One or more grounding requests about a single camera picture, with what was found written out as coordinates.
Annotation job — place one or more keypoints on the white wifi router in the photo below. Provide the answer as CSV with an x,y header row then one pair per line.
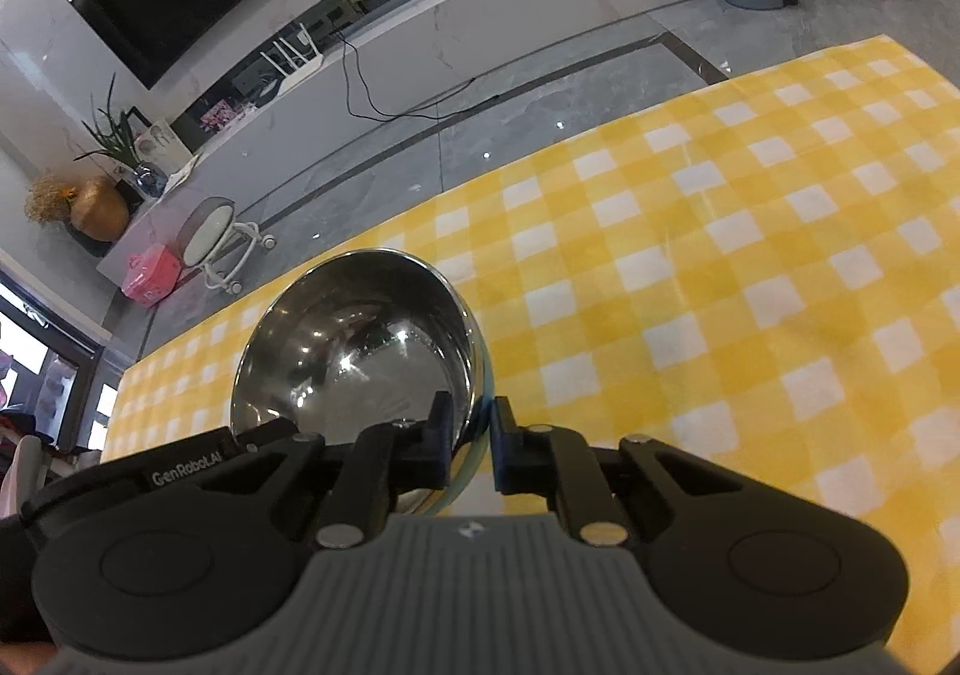
x,y
292,52

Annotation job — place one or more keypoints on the white rolling stool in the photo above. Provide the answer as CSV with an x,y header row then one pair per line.
x,y
205,235

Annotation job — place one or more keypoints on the pink bag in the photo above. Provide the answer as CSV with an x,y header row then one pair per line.
x,y
151,275

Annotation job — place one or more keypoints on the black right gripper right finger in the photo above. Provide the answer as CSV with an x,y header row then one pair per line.
x,y
751,567

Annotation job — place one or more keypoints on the green potted grass plant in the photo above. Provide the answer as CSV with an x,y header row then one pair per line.
x,y
113,139

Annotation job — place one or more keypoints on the brown round vase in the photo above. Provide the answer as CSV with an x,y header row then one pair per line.
x,y
99,210

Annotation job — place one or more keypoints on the blue banded steel bowl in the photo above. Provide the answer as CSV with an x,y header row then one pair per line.
x,y
367,337

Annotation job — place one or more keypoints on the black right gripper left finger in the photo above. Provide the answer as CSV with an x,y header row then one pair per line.
x,y
208,559

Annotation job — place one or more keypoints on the yellow checkered tablecloth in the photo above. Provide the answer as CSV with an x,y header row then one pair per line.
x,y
763,273

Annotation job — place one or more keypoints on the long grey tv cabinet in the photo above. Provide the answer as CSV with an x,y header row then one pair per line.
x,y
418,52

